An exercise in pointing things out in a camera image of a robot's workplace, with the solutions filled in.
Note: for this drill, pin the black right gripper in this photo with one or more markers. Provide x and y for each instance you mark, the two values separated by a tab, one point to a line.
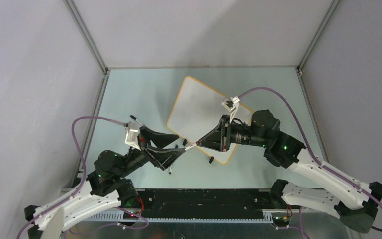
214	140

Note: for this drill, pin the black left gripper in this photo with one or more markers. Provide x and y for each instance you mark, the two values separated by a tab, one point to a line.
163	157

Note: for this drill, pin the control board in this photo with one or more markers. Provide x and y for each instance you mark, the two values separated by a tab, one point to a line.
130	216
285	220

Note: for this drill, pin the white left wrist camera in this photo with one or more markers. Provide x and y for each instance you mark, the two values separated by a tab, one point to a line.
132	131

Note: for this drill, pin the right control board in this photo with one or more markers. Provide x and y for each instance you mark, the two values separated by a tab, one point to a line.
285	220

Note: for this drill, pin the left control board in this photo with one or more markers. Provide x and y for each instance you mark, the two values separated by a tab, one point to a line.
130	216

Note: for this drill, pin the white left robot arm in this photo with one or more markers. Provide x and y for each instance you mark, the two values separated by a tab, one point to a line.
107	186

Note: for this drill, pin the black whiteboard marker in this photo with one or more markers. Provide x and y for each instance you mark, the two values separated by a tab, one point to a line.
137	120

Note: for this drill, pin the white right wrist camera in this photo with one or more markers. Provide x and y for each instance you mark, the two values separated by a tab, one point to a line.
232	105

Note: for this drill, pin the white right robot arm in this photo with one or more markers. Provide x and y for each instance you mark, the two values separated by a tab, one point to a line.
353	202

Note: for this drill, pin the blue whiteboard marker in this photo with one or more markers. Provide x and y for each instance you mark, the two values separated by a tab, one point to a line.
171	166

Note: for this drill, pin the orange framed whiteboard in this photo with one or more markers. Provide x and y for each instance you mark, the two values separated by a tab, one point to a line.
196	111

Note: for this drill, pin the red whiteboard marker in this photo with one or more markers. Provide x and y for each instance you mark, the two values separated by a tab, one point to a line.
190	146

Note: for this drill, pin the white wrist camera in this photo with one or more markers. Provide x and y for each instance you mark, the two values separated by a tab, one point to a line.
232	105
132	131

